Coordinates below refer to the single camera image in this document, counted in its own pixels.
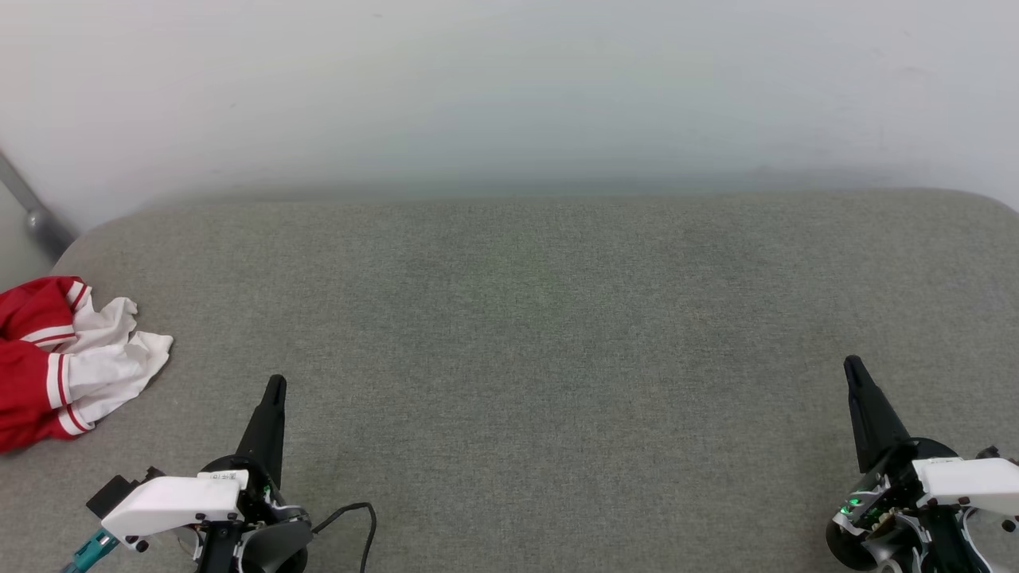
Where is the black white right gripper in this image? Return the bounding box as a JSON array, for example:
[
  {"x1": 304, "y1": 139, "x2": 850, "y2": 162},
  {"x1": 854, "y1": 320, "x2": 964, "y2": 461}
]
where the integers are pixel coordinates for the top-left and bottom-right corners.
[{"x1": 826, "y1": 356, "x2": 996, "y2": 573}]

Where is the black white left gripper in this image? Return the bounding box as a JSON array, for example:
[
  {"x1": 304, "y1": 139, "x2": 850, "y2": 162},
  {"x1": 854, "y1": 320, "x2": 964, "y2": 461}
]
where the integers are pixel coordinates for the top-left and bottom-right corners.
[{"x1": 197, "y1": 375, "x2": 311, "y2": 573}]

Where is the red and white shirt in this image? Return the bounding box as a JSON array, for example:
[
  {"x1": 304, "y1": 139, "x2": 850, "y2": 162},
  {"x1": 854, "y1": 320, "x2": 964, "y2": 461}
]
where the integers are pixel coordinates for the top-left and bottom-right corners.
[{"x1": 0, "y1": 275, "x2": 174, "y2": 454}]

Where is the grey metal pole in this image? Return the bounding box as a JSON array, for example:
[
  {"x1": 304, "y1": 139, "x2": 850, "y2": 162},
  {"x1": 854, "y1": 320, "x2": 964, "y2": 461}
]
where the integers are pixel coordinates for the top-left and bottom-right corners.
[{"x1": 0, "y1": 151, "x2": 77, "y2": 260}]

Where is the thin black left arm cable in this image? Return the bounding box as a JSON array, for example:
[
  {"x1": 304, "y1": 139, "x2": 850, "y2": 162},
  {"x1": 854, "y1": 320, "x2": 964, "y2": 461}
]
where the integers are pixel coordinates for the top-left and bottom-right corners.
[{"x1": 310, "y1": 502, "x2": 377, "y2": 573}]

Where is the teal left camera cable connector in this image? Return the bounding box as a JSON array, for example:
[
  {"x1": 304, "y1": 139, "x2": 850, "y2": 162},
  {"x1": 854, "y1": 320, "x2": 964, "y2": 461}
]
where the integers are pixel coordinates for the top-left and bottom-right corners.
[{"x1": 62, "y1": 528, "x2": 120, "y2": 573}]

